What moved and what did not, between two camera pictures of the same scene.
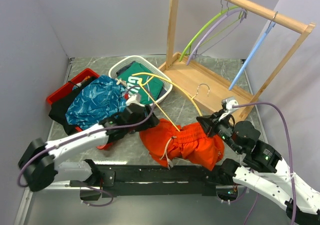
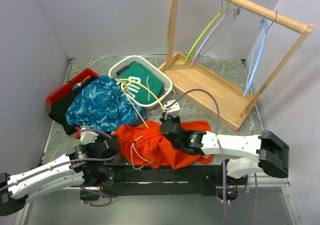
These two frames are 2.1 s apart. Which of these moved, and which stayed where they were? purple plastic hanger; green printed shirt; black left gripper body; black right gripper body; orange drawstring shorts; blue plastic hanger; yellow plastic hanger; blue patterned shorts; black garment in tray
Moved: black right gripper body; orange drawstring shorts; black left gripper body; yellow plastic hanger; blue plastic hanger; purple plastic hanger
Stayed: blue patterned shorts; black garment in tray; green printed shirt
